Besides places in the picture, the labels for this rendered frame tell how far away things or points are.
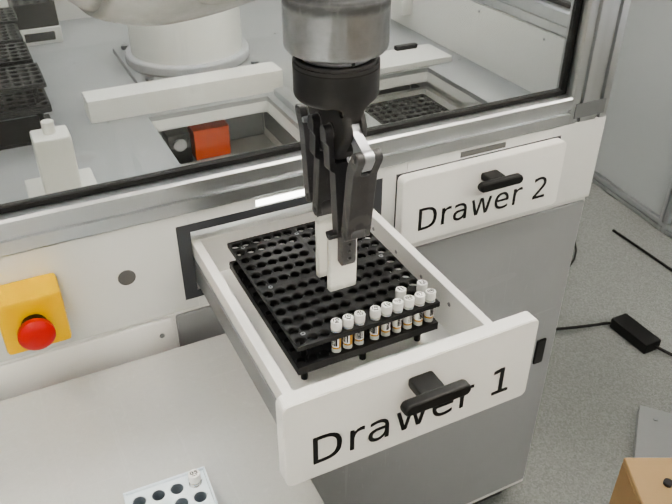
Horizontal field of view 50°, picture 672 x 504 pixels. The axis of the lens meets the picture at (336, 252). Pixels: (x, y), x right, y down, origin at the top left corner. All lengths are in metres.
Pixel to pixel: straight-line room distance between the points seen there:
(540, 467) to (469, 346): 1.16
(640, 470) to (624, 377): 1.45
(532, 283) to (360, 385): 0.68
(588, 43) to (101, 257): 0.74
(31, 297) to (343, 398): 0.38
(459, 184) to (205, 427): 0.49
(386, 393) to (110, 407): 0.37
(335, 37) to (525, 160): 0.60
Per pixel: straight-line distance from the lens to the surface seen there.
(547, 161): 1.16
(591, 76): 1.18
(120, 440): 0.90
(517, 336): 0.78
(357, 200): 0.64
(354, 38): 0.59
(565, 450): 1.94
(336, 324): 0.77
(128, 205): 0.89
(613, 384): 2.15
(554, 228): 1.28
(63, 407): 0.95
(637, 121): 2.91
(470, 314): 0.83
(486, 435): 1.54
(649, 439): 1.99
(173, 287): 0.96
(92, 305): 0.95
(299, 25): 0.59
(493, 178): 1.07
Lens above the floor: 1.41
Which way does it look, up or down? 34 degrees down
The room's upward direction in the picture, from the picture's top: straight up
